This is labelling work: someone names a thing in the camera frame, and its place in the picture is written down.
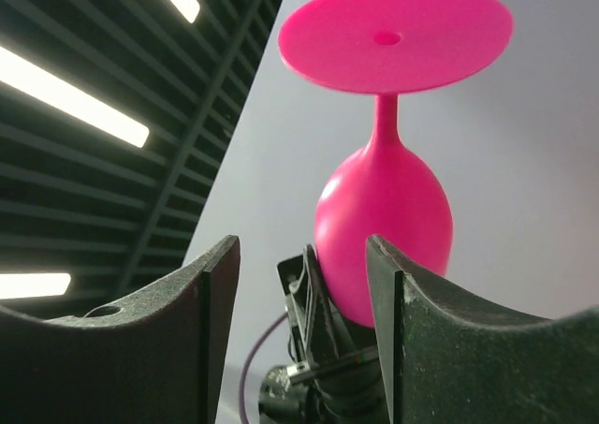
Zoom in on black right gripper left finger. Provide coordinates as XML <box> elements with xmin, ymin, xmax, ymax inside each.
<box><xmin>1</xmin><ymin>236</ymin><xmax>241</xmax><ymax>423</ymax></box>

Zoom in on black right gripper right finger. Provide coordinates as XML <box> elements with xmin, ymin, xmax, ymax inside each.
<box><xmin>366</xmin><ymin>235</ymin><xmax>598</xmax><ymax>423</ymax></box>

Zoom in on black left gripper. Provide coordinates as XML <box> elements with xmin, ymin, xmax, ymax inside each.
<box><xmin>258</xmin><ymin>244</ymin><xmax>388</xmax><ymax>424</ymax></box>

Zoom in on magenta plastic goblet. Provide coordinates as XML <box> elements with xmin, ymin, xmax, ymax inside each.
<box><xmin>278</xmin><ymin>0</ymin><xmax>513</xmax><ymax>327</ymax></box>

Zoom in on ceiling light strips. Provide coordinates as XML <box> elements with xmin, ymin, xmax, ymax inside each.
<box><xmin>1</xmin><ymin>0</ymin><xmax>209</xmax><ymax>302</ymax></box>

